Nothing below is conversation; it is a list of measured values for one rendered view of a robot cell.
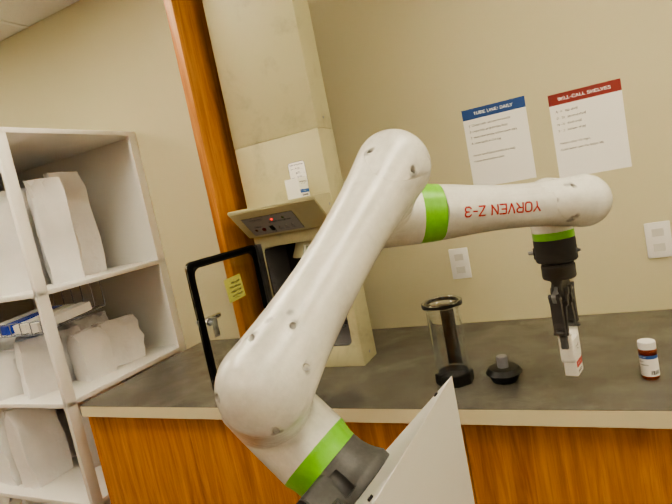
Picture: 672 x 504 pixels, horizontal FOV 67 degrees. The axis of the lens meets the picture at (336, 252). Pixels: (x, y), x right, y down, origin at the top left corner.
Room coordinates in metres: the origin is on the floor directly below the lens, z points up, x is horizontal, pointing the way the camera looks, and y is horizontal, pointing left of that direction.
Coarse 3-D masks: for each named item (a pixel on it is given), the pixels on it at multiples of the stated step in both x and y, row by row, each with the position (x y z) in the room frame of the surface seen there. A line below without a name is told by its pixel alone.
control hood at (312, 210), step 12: (276, 204) 1.55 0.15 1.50; (288, 204) 1.54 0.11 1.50; (300, 204) 1.53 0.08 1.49; (312, 204) 1.52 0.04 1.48; (324, 204) 1.54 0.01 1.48; (240, 216) 1.62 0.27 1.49; (252, 216) 1.61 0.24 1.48; (300, 216) 1.57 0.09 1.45; (312, 216) 1.56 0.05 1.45; (324, 216) 1.55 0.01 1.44; (240, 228) 1.68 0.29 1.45; (300, 228) 1.62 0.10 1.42
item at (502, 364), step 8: (496, 360) 1.28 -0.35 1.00; (504, 360) 1.26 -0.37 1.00; (488, 368) 1.29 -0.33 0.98; (496, 368) 1.27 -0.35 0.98; (504, 368) 1.26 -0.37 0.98; (512, 368) 1.25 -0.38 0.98; (520, 368) 1.26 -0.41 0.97; (496, 376) 1.25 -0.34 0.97; (504, 376) 1.24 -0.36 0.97; (512, 376) 1.23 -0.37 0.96; (504, 384) 1.25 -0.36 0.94
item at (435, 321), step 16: (432, 304) 1.37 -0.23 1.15; (448, 304) 1.28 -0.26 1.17; (432, 320) 1.31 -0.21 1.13; (448, 320) 1.29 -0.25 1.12; (432, 336) 1.32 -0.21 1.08; (448, 336) 1.29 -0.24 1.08; (464, 336) 1.31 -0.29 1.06; (448, 352) 1.29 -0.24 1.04; (464, 352) 1.30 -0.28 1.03; (448, 368) 1.29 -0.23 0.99; (464, 368) 1.29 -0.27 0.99
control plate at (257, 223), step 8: (264, 216) 1.60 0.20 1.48; (272, 216) 1.59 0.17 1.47; (280, 216) 1.59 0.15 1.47; (288, 216) 1.58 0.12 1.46; (248, 224) 1.65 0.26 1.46; (256, 224) 1.64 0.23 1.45; (264, 224) 1.63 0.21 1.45; (272, 224) 1.63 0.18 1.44; (280, 224) 1.62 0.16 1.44; (288, 224) 1.61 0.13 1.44; (296, 224) 1.60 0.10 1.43; (256, 232) 1.68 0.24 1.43; (264, 232) 1.67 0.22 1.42; (272, 232) 1.66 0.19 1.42
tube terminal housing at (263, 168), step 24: (264, 144) 1.68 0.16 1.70; (288, 144) 1.64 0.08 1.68; (312, 144) 1.61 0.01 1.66; (240, 168) 1.73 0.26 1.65; (264, 168) 1.69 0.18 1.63; (312, 168) 1.62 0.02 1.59; (336, 168) 1.67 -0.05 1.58; (264, 192) 1.70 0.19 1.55; (312, 192) 1.62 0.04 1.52; (336, 192) 1.63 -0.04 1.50; (264, 240) 1.72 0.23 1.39; (288, 240) 1.68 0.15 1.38; (360, 312) 1.64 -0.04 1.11; (360, 336) 1.60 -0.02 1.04; (336, 360) 1.64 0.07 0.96; (360, 360) 1.60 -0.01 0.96
